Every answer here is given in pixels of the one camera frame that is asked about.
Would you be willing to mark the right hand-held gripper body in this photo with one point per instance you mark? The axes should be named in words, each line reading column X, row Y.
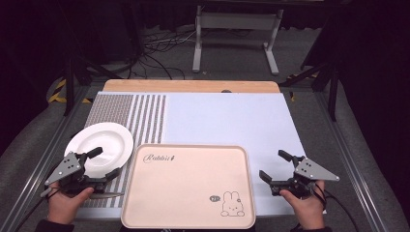
column 311, row 170

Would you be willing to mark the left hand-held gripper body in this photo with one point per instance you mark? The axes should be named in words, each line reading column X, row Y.
column 64, row 169

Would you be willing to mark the white plate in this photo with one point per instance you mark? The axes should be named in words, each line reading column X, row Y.
column 101, row 141

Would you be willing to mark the person's left hand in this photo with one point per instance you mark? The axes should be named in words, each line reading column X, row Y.
column 64, row 208

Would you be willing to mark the person's right hand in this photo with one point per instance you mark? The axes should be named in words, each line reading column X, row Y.
column 309, row 211

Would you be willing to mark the dark slim utensil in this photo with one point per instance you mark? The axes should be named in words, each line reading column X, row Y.
column 111, row 194

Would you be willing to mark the pale placemat with grey stripes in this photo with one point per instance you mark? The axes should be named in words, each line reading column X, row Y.
column 225, row 119

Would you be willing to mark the pink tray with rabbit print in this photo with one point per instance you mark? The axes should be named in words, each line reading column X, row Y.
column 183, row 187

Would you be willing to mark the black tripod stand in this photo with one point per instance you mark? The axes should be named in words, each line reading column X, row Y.
column 69, row 83
column 332, row 87

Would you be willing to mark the white metal stand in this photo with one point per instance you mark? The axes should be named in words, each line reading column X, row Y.
column 237, row 21

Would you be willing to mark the aluminium rail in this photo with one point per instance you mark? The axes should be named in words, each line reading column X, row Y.
column 351, row 167
column 35, row 167

